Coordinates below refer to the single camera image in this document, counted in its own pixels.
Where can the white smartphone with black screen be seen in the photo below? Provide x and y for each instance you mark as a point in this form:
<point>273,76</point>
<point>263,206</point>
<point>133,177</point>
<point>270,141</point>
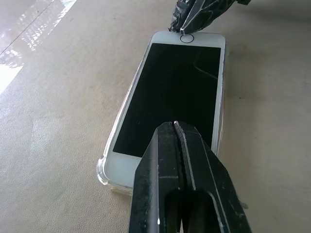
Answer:
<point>170,85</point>

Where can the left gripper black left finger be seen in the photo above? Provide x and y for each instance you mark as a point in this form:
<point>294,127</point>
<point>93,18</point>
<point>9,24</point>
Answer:
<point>153,184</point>

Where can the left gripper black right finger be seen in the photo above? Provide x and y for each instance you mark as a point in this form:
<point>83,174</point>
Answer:
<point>209,174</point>

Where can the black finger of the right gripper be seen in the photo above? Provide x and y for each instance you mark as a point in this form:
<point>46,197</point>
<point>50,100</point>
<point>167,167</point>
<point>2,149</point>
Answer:
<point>181,15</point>
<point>206,14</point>

